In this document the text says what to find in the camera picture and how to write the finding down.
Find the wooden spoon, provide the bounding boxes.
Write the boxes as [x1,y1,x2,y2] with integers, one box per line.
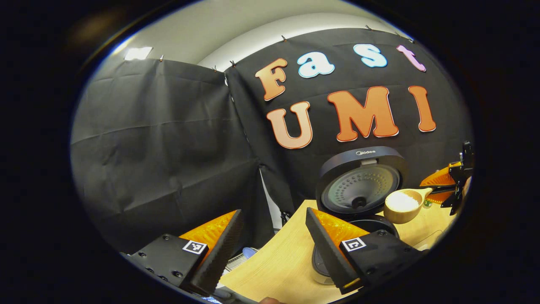
[383,187,434,224]

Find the white rice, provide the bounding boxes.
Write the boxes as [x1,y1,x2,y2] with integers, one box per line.
[390,191,419,211]

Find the white ribbed object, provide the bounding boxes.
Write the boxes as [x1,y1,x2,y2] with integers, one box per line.
[224,253,247,271]

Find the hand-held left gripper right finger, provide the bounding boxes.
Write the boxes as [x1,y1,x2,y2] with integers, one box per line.
[305,207,427,295]

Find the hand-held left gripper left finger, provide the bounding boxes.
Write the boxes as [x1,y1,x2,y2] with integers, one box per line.
[120,209,244,296]

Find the black rice cooker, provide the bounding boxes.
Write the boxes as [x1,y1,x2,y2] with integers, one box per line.
[311,146,409,285]

